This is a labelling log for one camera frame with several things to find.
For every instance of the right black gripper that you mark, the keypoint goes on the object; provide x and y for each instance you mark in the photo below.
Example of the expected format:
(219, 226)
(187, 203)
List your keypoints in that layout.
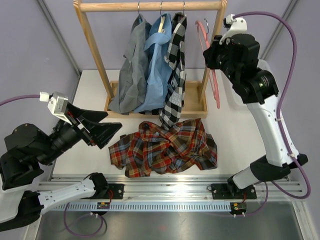
(210, 54)

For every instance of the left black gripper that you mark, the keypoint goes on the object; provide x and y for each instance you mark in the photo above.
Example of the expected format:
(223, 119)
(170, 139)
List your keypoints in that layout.
(100, 133)

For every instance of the pink hanger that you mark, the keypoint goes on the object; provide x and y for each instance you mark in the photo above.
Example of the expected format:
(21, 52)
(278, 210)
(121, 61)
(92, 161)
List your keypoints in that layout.
(203, 35)

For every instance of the red plaid shirt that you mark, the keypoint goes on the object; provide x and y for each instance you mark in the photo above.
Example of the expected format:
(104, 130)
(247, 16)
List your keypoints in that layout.
(164, 151)

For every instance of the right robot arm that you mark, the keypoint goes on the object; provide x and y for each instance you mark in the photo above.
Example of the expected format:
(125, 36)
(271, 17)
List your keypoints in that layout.
(237, 58)

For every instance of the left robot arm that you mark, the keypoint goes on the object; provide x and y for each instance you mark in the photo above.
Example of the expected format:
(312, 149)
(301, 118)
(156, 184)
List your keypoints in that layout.
(29, 148)

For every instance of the grey shirt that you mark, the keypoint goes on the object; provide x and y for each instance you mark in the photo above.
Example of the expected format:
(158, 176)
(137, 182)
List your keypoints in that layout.
(132, 81)

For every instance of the wooden hanger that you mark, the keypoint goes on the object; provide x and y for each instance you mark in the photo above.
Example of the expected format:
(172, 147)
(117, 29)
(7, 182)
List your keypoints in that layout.
(163, 16)

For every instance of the light blue shirt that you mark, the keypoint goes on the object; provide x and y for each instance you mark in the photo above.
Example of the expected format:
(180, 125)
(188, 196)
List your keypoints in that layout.
(159, 71)

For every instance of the black white checked shirt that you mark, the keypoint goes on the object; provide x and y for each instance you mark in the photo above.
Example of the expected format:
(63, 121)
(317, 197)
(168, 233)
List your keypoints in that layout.
(175, 58)

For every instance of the grey shirt hanger hook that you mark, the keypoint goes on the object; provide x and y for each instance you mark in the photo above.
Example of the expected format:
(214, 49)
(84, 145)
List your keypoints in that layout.
(138, 8)

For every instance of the white plastic basket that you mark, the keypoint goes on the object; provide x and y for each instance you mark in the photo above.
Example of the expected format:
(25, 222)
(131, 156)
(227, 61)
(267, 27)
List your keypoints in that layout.
(262, 65)

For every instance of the wooden clothes rack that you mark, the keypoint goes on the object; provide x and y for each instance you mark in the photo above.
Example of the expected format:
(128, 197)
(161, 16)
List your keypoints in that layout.
(195, 105)

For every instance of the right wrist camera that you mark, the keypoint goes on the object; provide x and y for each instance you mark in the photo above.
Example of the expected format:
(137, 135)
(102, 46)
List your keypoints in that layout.
(234, 26)

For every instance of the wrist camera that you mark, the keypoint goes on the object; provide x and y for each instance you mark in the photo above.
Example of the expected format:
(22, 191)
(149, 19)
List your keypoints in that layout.
(234, 26)
(57, 105)

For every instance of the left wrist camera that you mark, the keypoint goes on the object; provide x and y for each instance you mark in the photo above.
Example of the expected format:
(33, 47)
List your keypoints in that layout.
(57, 105)

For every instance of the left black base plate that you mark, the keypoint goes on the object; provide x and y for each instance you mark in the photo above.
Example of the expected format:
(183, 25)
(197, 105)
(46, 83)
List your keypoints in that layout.
(115, 191)

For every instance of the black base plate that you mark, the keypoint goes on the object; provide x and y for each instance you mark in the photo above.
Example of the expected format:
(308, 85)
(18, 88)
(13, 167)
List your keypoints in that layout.
(115, 191)
(220, 191)

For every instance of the aluminium rail frame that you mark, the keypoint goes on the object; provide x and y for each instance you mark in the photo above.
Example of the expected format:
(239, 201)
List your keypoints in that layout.
(191, 185)

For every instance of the white slotted cable duct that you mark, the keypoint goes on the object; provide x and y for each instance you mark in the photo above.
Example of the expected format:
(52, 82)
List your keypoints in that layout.
(135, 206)

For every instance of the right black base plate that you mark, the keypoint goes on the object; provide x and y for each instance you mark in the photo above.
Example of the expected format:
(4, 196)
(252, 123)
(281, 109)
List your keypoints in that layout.
(220, 191)

